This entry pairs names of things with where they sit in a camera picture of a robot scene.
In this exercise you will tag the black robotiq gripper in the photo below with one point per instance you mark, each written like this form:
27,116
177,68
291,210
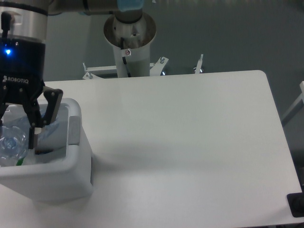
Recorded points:
21,77

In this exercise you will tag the clear plastic water bottle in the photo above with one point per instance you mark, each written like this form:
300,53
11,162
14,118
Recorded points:
14,138

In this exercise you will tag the white green paper bag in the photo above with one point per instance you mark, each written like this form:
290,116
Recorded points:
46,156

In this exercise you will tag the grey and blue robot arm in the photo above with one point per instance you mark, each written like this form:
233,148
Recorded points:
23,34

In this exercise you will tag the white plastic trash can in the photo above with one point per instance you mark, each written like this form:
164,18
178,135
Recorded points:
69,178

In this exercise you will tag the black clamp at table edge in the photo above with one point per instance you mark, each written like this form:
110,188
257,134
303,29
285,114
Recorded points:
296,204

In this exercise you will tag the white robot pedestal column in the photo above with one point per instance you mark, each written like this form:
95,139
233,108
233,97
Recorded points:
130,34

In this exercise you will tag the white pedestal base frame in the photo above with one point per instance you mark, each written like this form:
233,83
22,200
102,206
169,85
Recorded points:
156,69

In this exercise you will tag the white frame at right edge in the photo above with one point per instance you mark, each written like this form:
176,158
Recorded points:
294,108

